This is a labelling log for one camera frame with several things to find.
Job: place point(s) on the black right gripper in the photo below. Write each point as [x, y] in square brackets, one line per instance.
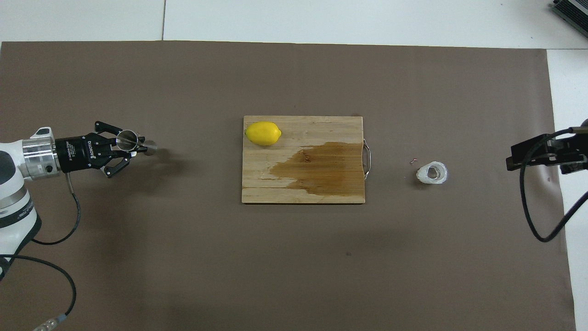
[574, 145]

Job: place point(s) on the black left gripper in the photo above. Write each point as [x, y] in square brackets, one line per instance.
[76, 154]

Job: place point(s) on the steel double jigger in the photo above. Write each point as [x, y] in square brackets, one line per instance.
[126, 140]

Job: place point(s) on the clear crinkled plastic cup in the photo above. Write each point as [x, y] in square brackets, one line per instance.
[442, 177]

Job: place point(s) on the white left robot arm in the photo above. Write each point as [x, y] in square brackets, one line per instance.
[14, 207]

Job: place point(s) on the black ribbed metal device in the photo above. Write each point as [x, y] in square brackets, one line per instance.
[572, 10]

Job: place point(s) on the yellow lemon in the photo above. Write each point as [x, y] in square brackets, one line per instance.
[262, 134]

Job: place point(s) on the wooden cutting board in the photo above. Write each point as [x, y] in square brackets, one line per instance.
[275, 184]

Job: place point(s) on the brown paper table mat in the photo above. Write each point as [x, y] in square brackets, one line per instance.
[275, 257]

